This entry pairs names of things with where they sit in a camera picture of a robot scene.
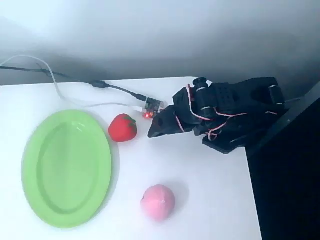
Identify pink toy peach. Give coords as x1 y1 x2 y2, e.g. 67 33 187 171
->
140 184 176 222

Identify green oval plastic plate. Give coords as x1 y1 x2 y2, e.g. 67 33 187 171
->
21 109 113 229

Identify small controller circuit board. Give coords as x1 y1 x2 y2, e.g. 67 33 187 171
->
141 97 167 120

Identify red toy strawberry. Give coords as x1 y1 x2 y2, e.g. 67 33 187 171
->
107 113 138 143

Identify dark grey diagonal bar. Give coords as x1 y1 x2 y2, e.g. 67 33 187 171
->
246 82 320 159

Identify red white servo wire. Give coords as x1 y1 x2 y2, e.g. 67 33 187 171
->
173 83 280 141

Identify black power cable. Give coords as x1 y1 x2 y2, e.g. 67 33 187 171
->
0 65 148 103

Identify black and white cables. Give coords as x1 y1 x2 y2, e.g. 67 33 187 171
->
0 55 144 112

